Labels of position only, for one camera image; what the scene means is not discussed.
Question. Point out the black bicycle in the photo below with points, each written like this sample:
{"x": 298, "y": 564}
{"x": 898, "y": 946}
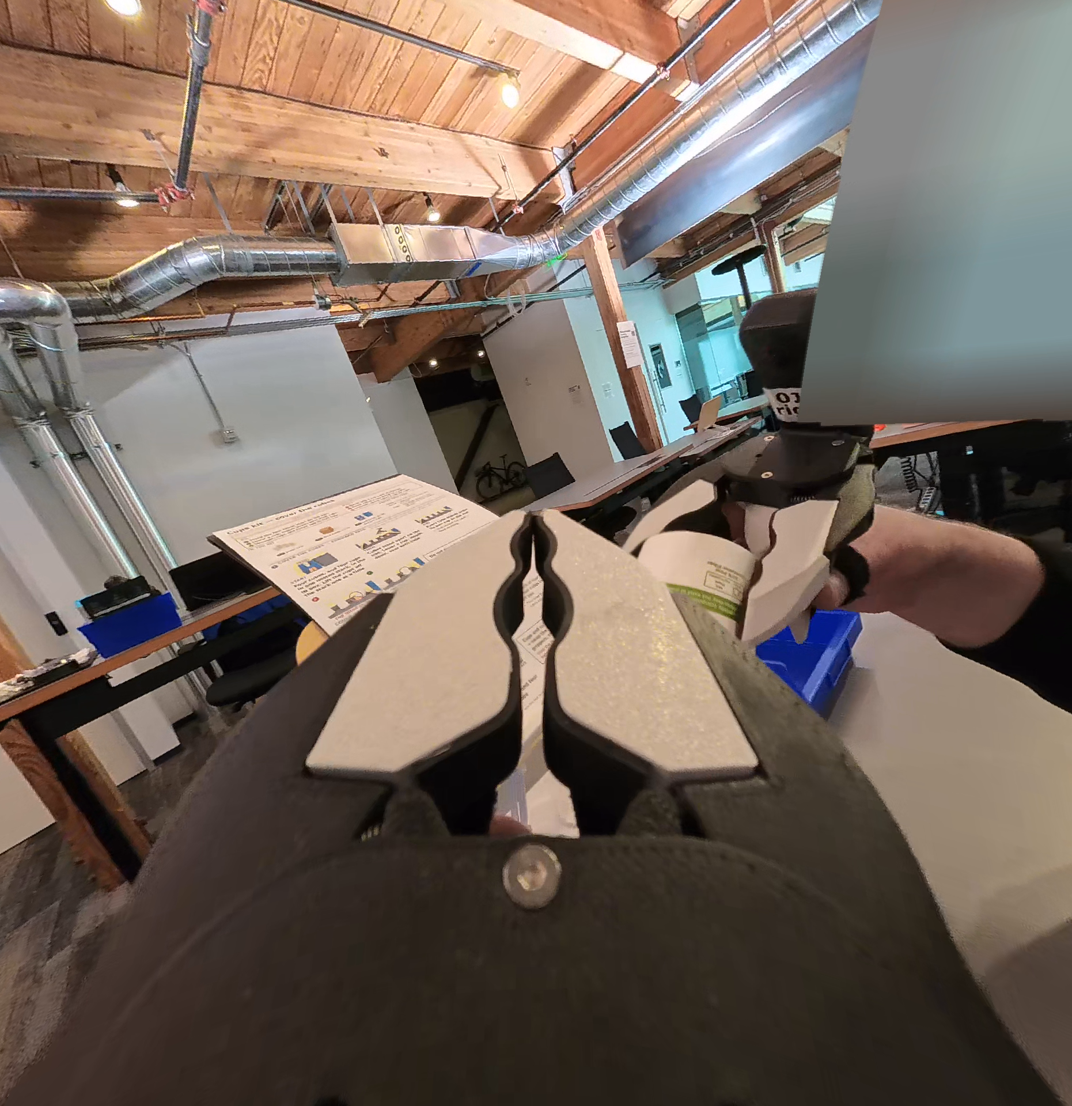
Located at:
{"x": 501, "y": 475}

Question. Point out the ceiling spot lamp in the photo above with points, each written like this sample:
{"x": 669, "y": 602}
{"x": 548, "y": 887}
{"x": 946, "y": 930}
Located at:
{"x": 431, "y": 210}
{"x": 124, "y": 194}
{"x": 510, "y": 93}

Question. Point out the person's right hand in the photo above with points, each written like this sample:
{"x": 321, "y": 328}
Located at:
{"x": 950, "y": 570}

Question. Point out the blue plastic bin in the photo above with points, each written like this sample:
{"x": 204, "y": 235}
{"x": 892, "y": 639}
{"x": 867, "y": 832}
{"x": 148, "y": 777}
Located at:
{"x": 812, "y": 665}
{"x": 130, "y": 631}

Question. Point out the blue jacket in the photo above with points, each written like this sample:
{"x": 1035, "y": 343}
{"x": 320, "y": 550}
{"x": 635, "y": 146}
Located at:
{"x": 268, "y": 618}

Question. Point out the black office chair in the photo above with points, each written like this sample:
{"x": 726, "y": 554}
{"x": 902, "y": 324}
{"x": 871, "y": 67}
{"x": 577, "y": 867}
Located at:
{"x": 242, "y": 687}

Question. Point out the instruction sheet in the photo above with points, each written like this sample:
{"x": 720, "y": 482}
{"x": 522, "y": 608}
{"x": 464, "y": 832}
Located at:
{"x": 346, "y": 536}

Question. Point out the black monitor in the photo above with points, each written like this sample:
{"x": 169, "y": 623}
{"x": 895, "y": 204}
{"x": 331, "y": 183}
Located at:
{"x": 216, "y": 583}

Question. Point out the black standing desk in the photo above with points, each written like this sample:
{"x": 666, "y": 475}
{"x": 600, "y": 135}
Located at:
{"x": 155, "y": 658}

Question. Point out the wooden post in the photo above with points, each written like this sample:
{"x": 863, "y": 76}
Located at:
{"x": 26, "y": 752}
{"x": 622, "y": 346}

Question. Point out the rectangular metal duct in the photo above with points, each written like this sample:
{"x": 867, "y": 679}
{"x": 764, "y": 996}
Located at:
{"x": 415, "y": 250}

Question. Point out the silver air duct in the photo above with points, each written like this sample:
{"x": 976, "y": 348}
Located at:
{"x": 717, "y": 121}
{"x": 199, "y": 263}

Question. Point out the brown top table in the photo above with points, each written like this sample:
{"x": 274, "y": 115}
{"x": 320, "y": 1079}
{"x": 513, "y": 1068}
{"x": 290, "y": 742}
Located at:
{"x": 622, "y": 480}

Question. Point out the white paper cup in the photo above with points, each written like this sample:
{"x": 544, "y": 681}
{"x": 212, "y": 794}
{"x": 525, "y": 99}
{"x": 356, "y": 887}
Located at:
{"x": 700, "y": 570}

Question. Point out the small wooden book stand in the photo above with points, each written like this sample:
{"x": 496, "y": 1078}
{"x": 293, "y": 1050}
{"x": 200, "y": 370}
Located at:
{"x": 710, "y": 413}

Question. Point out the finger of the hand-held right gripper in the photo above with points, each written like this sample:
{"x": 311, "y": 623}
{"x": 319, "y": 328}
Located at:
{"x": 795, "y": 553}
{"x": 674, "y": 514}

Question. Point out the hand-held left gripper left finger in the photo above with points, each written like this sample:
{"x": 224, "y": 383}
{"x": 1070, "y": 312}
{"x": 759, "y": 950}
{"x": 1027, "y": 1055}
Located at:
{"x": 415, "y": 683}

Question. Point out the black chair back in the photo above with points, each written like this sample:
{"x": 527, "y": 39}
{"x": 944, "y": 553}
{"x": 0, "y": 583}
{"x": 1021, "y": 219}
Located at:
{"x": 626, "y": 441}
{"x": 549, "y": 475}

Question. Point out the black ceiling pipe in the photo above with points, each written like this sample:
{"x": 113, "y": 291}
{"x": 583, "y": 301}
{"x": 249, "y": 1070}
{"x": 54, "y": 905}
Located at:
{"x": 190, "y": 104}

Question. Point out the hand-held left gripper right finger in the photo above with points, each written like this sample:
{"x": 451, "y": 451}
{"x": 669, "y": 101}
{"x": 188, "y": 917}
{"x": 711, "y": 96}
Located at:
{"x": 648, "y": 683}

